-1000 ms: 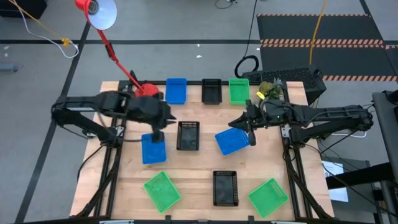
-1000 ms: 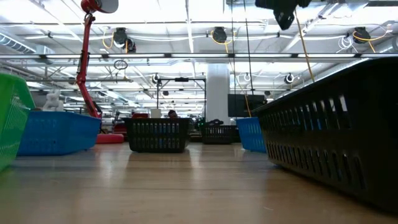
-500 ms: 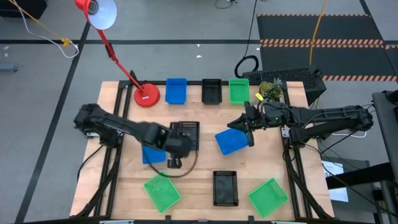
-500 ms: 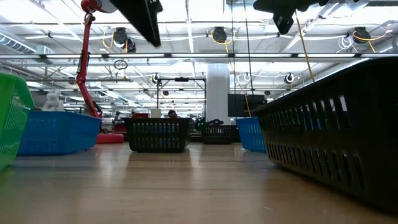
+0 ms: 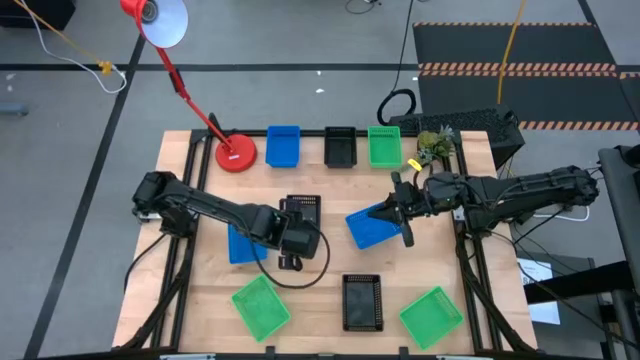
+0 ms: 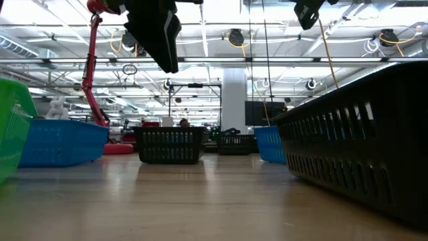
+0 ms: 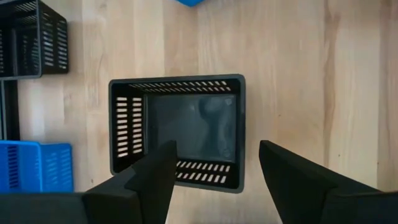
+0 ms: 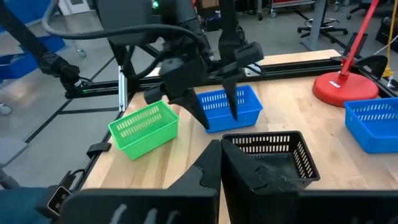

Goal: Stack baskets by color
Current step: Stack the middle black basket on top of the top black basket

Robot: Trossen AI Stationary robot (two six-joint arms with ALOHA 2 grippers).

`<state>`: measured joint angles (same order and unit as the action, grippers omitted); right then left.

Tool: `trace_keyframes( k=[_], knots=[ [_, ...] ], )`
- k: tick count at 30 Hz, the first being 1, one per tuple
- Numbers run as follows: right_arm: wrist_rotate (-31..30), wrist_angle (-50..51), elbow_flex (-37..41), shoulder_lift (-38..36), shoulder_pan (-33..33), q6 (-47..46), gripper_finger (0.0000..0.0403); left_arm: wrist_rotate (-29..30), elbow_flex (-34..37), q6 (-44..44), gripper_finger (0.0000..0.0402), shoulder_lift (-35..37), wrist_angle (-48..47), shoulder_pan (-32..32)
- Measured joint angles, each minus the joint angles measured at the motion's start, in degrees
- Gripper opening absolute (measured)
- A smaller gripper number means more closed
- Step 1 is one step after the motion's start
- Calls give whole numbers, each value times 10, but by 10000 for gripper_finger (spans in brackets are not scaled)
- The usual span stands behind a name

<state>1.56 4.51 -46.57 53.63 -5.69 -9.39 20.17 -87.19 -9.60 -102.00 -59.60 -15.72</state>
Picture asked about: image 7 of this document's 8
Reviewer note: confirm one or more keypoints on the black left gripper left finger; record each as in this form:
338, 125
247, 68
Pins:
149, 186

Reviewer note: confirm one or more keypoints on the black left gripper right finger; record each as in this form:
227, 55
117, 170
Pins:
298, 193

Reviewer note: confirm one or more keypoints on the black slotted plastic basket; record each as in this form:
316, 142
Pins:
49, 37
199, 124

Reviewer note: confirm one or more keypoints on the blue slotted plastic basket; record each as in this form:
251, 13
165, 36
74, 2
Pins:
53, 168
189, 2

